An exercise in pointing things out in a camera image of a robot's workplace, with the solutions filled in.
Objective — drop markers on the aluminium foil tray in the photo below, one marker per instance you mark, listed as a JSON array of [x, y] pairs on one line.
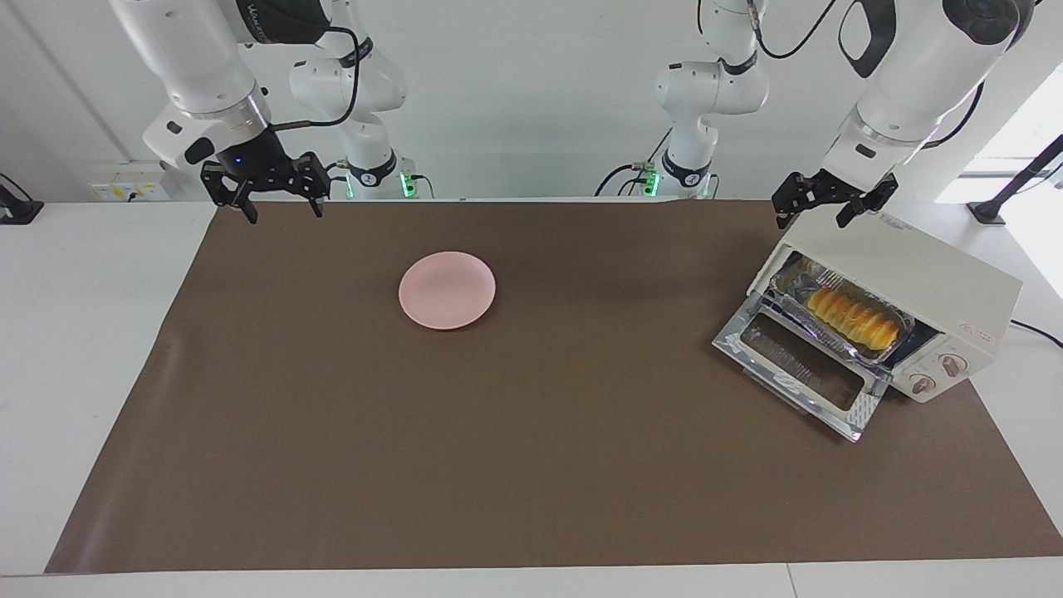
[[793, 286]]

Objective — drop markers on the white wall socket box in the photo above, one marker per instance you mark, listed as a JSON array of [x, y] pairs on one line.
[[124, 178]]

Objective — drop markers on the small cream oven knob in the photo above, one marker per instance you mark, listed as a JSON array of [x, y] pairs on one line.
[[922, 384]]

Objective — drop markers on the golden ridged bread loaf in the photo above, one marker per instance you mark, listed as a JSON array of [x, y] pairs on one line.
[[855, 320]]

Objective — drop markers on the brown table mat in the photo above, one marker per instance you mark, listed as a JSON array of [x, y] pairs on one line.
[[581, 415]]

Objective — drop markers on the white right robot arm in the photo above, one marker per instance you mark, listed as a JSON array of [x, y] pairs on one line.
[[199, 58]]

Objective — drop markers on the cream toaster oven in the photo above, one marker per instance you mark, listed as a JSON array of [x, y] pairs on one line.
[[913, 266]]

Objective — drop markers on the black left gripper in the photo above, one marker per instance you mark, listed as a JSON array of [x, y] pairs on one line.
[[822, 189]]

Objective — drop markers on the black table clamp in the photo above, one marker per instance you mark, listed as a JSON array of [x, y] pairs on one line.
[[17, 212]]

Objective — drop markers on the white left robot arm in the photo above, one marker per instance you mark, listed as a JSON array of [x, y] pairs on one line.
[[913, 75]]

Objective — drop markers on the glass oven door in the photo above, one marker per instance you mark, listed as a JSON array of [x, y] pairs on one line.
[[864, 411]]

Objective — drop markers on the pink round plate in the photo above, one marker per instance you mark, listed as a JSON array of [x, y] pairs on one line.
[[447, 291]]

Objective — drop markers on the large cream oven knob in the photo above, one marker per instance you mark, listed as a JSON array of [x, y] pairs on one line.
[[952, 364]]

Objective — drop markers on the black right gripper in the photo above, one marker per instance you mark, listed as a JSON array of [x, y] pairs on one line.
[[257, 166]]

